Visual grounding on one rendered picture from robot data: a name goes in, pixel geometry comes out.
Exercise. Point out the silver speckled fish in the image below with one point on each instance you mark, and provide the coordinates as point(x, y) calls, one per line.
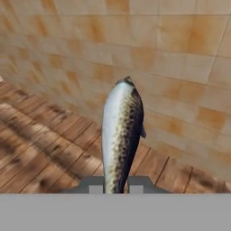
point(121, 129)

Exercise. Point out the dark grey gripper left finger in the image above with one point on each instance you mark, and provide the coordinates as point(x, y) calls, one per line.
point(90, 186)

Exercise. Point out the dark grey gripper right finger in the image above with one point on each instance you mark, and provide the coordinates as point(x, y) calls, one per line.
point(141, 186)

